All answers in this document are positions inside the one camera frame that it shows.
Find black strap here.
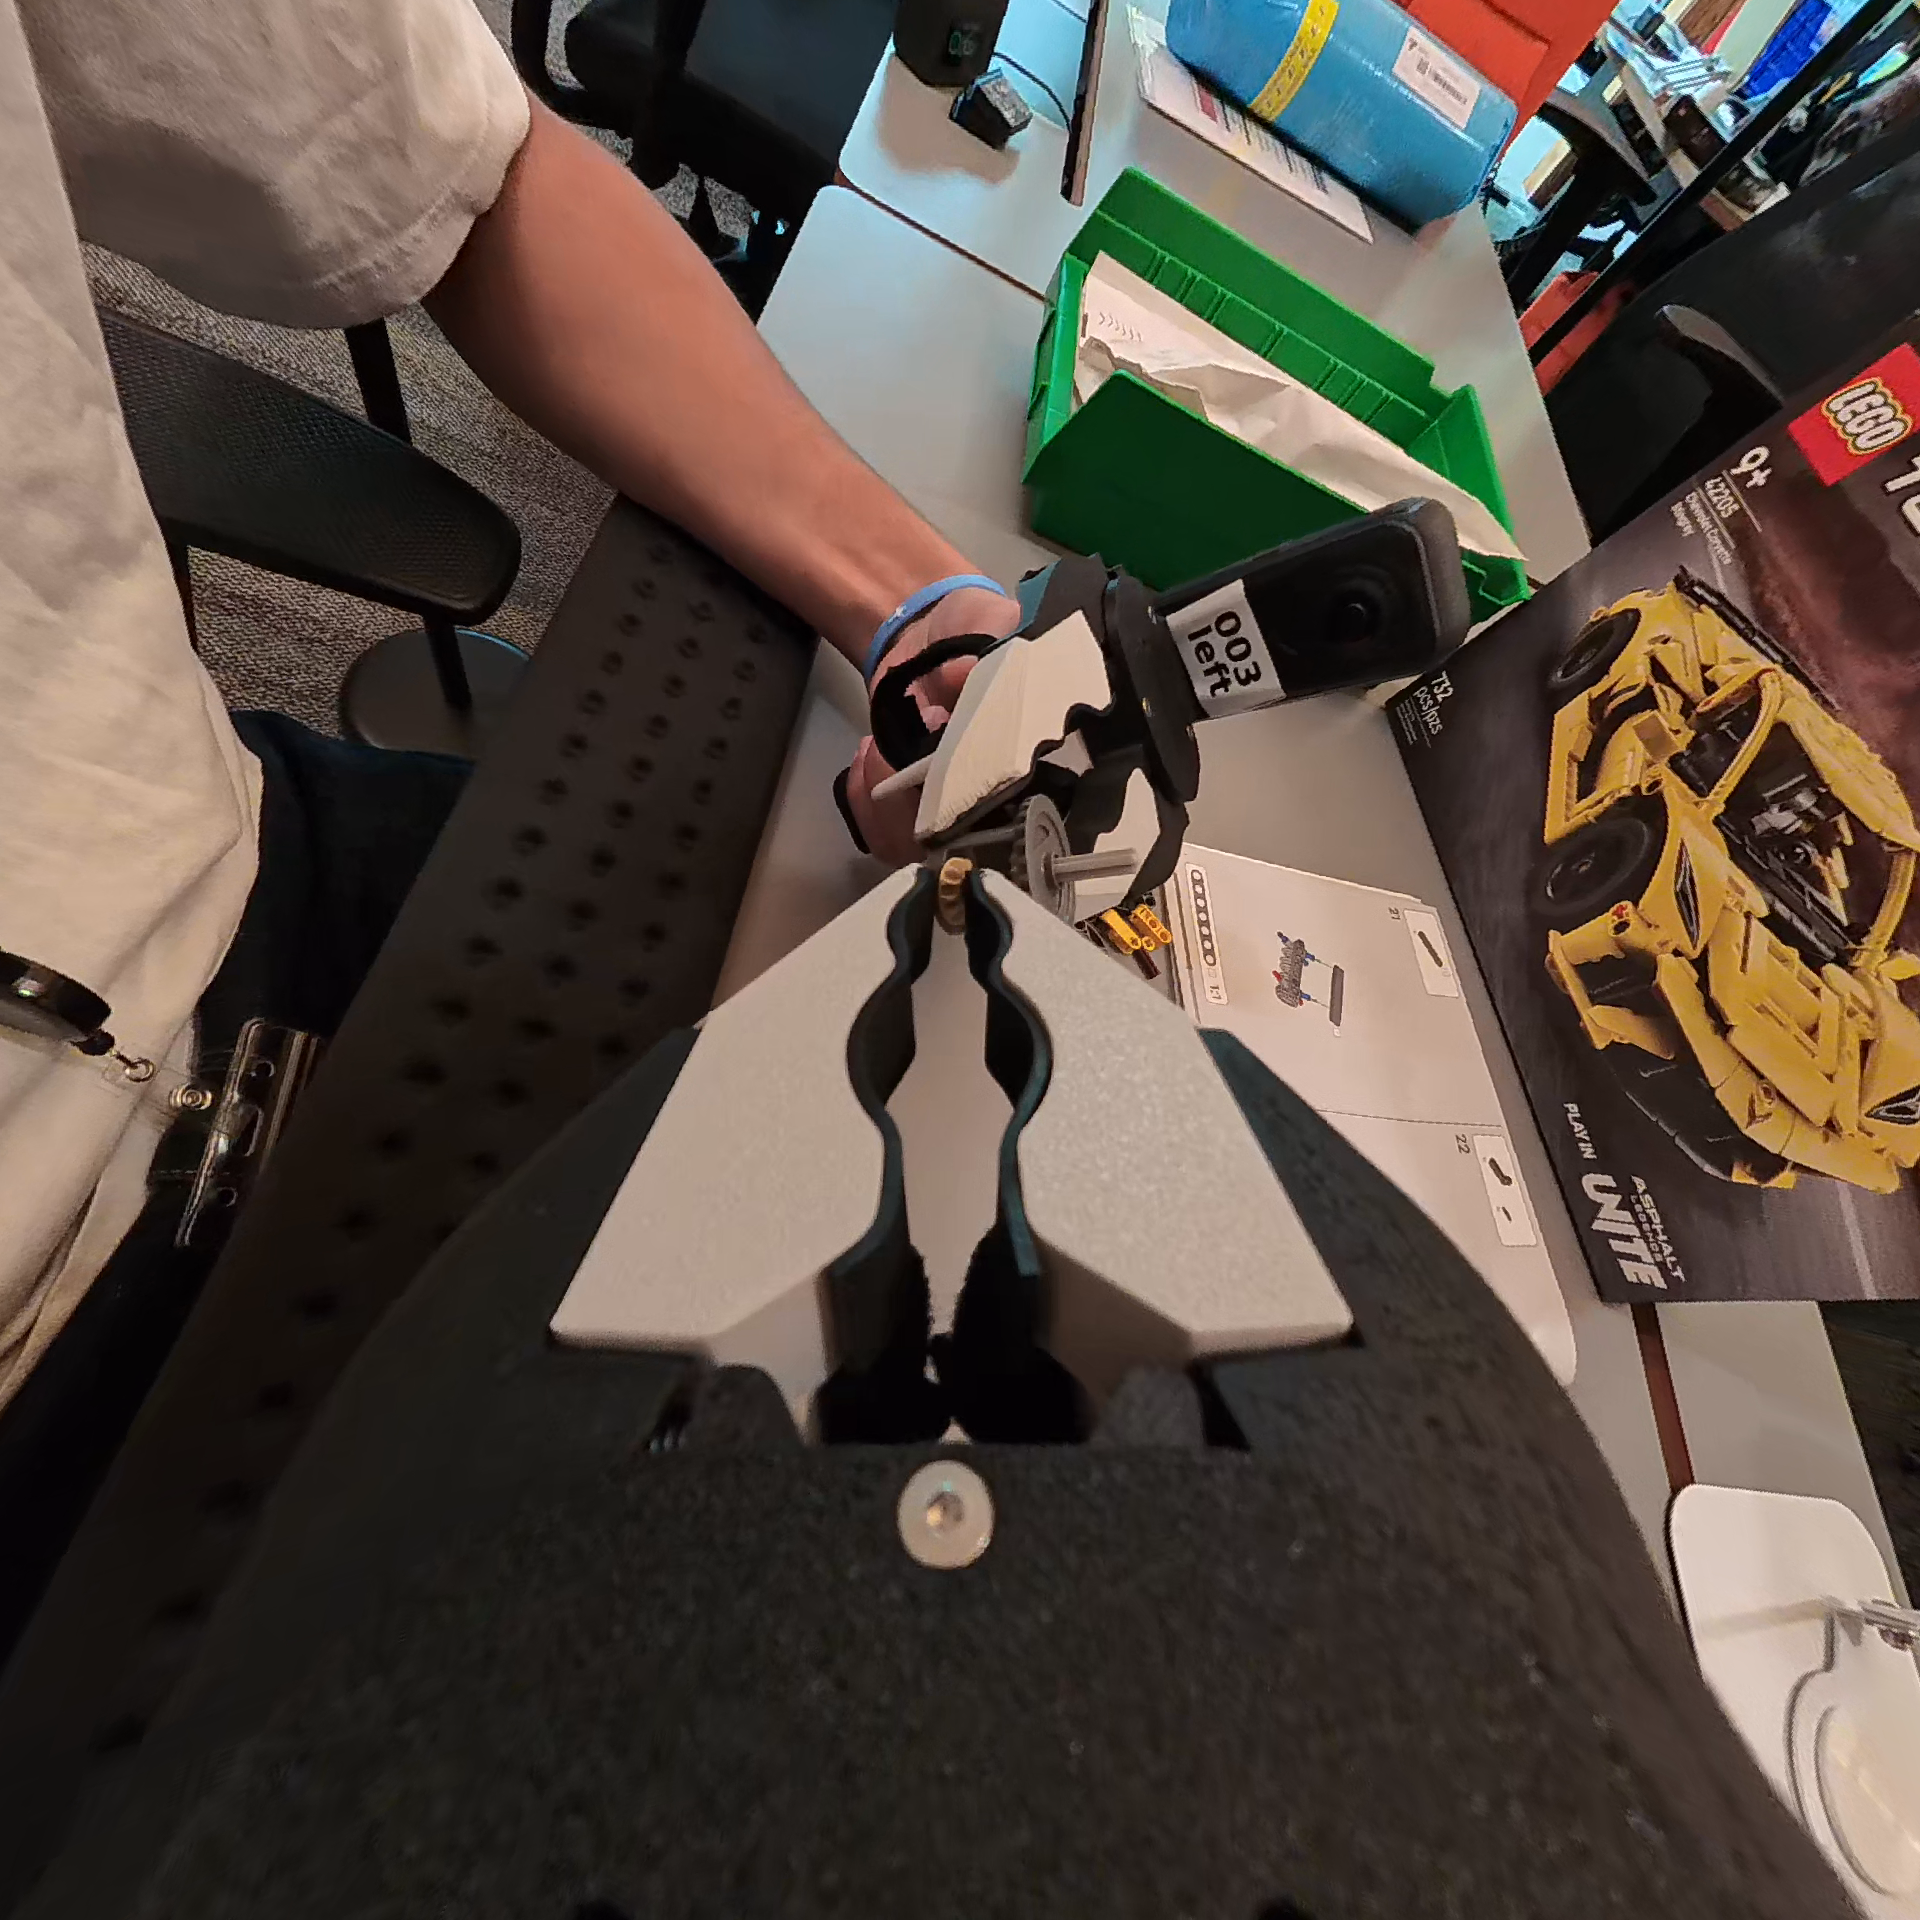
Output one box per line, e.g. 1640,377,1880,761
0,947,158,1085

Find white label sheet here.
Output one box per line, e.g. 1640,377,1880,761
1132,0,1376,241

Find green plastic bin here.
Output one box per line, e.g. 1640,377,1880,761
1023,168,1532,617

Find person's dark trousers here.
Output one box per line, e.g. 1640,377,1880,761
196,712,473,1053

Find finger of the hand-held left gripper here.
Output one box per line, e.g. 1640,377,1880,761
1101,749,1198,919
916,613,1122,842

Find orange-red bag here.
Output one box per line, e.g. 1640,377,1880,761
1402,0,1622,122

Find blue wrapped roll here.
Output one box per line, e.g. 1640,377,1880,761
1169,0,1520,229

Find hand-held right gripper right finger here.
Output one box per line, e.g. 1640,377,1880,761
968,870,1360,1413

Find white paper bag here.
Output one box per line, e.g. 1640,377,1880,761
1072,254,1525,563

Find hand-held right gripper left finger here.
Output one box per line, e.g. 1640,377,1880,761
549,864,939,1439

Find yellow car lego set box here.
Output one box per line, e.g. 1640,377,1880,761
1387,342,1920,1304

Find white board stand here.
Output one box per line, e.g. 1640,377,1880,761
1667,1483,1920,1900

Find lego instruction booklet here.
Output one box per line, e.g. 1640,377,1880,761
1072,844,1578,1382

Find person's left hand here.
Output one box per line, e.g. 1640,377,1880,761
839,590,1025,870

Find grey lego differential housing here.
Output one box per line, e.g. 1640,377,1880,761
1008,790,1085,919

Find blue wristband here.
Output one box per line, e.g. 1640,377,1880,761
863,573,1014,675

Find black mesh office chair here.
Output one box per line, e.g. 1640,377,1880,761
1545,149,1920,527

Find person's left forearm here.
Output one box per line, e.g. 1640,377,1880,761
427,89,961,645

